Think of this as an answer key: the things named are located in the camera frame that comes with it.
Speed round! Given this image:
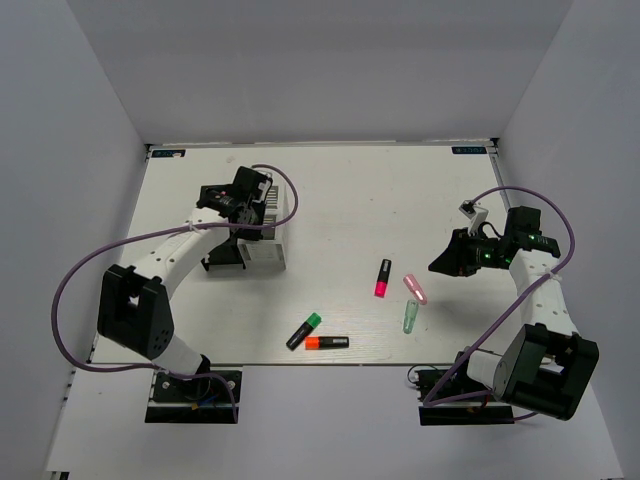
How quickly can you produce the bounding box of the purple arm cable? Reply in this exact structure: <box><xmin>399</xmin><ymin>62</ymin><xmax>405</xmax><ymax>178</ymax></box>
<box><xmin>422</xmin><ymin>186</ymin><xmax>576</xmax><ymax>424</ymax></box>
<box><xmin>51</xmin><ymin>163</ymin><xmax>300</xmax><ymax>424</ymax></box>

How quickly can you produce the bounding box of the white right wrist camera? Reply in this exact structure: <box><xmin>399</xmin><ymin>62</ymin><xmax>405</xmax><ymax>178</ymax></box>
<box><xmin>459</xmin><ymin>200</ymin><xmax>488</xmax><ymax>236</ymax></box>

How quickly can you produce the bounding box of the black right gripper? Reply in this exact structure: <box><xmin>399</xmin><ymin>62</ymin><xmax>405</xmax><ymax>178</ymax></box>
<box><xmin>428</xmin><ymin>226</ymin><xmax>506</xmax><ymax>276</ymax></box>

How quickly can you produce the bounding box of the blue label sticker right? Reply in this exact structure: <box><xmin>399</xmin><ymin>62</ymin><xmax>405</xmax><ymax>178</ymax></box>
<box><xmin>451</xmin><ymin>145</ymin><xmax>487</xmax><ymax>155</ymax></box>

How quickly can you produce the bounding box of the green capped black highlighter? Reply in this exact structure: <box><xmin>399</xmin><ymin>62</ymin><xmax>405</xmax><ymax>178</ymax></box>
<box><xmin>286</xmin><ymin>313</ymin><xmax>322</xmax><ymax>351</ymax></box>

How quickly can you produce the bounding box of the pink translucent tube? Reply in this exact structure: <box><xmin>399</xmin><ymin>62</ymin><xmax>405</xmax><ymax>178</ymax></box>
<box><xmin>403</xmin><ymin>274</ymin><xmax>428</xmax><ymax>305</ymax></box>

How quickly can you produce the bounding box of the green translucent tube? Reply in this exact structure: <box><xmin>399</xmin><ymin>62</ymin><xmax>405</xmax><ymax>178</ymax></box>
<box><xmin>403</xmin><ymin>299</ymin><xmax>420</xmax><ymax>334</ymax></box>

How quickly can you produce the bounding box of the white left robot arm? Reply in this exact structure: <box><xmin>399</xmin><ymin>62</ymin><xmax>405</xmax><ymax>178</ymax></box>
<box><xmin>97</xmin><ymin>167</ymin><xmax>273</xmax><ymax>399</ymax></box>

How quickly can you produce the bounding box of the orange capped black highlighter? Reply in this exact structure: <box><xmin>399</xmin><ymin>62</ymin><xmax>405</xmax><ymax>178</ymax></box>
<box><xmin>304</xmin><ymin>336</ymin><xmax>350</xmax><ymax>350</ymax></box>

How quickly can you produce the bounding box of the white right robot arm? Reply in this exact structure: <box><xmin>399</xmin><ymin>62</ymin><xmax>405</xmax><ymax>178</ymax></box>
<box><xmin>423</xmin><ymin>201</ymin><xmax>599</xmax><ymax>421</ymax></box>

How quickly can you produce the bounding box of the pink capped black highlighter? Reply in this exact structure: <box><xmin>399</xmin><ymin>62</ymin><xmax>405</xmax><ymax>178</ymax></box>
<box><xmin>374</xmin><ymin>259</ymin><xmax>392</xmax><ymax>298</ymax></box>

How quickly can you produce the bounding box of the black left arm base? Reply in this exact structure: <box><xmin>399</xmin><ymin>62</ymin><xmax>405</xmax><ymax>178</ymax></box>
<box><xmin>145</xmin><ymin>368</ymin><xmax>243</xmax><ymax>425</ymax></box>

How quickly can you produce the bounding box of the blue label sticker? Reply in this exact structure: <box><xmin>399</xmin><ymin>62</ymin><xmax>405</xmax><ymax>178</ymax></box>
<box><xmin>451</xmin><ymin>145</ymin><xmax>487</xmax><ymax>155</ymax></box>
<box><xmin>151</xmin><ymin>149</ymin><xmax>186</xmax><ymax>158</ymax></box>

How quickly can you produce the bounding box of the black slatted organizer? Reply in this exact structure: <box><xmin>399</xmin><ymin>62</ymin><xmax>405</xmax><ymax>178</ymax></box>
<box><xmin>199</xmin><ymin>183</ymin><xmax>246</xmax><ymax>274</ymax></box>

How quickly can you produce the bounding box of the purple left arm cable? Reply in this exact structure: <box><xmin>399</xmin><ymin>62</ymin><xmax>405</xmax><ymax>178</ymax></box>
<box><xmin>51</xmin><ymin>163</ymin><xmax>300</xmax><ymax>424</ymax></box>

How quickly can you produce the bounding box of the blue label sticker left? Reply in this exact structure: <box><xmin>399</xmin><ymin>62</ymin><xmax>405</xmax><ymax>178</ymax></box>
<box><xmin>151</xmin><ymin>149</ymin><xmax>186</xmax><ymax>158</ymax></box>

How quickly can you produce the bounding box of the white slatted organizer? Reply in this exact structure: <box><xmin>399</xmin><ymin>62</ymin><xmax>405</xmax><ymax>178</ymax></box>
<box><xmin>238</xmin><ymin>180</ymin><xmax>291</xmax><ymax>272</ymax></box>

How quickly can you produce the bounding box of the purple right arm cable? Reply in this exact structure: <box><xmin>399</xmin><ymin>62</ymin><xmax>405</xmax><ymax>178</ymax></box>
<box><xmin>422</xmin><ymin>186</ymin><xmax>576</xmax><ymax>424</ymax></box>

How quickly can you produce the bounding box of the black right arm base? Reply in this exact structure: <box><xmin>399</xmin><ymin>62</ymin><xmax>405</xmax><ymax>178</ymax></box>
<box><xmin>406</xmin><ymin>365</ymin><xmax>515</xmax><ymax>427</ymax></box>

